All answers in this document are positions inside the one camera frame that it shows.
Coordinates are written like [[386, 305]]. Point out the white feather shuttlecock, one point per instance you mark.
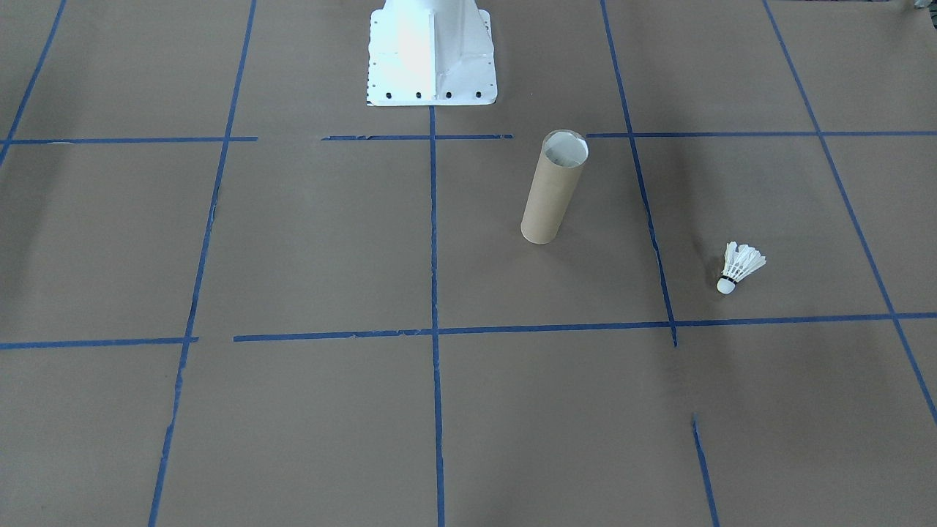
[[739, 265]]

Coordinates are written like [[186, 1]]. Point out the brown cardboard tube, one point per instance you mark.
[[550, 194]]

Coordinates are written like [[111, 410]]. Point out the white column with base plate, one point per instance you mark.
[[432, 51]]

